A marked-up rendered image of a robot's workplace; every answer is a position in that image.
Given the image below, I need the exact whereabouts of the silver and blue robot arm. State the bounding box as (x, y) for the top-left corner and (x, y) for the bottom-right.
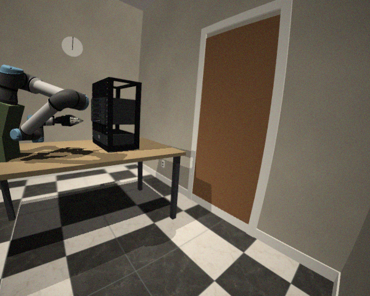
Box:
(0, 65), (89, 142)

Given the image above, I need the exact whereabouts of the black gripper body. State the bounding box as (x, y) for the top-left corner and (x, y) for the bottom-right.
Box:
(52, 116), (70, 126)

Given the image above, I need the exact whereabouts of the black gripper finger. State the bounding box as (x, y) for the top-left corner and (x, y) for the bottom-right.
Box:
(70, 121), (83, 126)
(65, 115), (83, 121)

